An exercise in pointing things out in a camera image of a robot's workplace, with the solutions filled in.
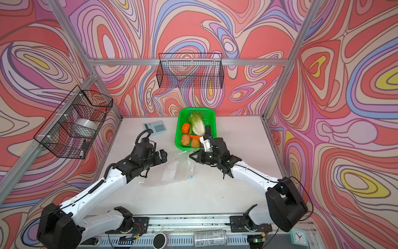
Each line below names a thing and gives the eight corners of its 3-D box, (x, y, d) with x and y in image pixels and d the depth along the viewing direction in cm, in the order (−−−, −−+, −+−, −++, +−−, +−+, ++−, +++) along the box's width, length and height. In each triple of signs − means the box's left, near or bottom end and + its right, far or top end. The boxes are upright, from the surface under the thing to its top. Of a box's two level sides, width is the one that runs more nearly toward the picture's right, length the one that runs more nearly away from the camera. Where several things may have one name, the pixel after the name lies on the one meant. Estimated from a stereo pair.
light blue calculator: (145, 136, 113) (143, 132, 109) (145, 127, 118) (143, 123, 114) (166, 131, 115) (165, 127, 112) (165, 123, 121) (164, 119, 117)
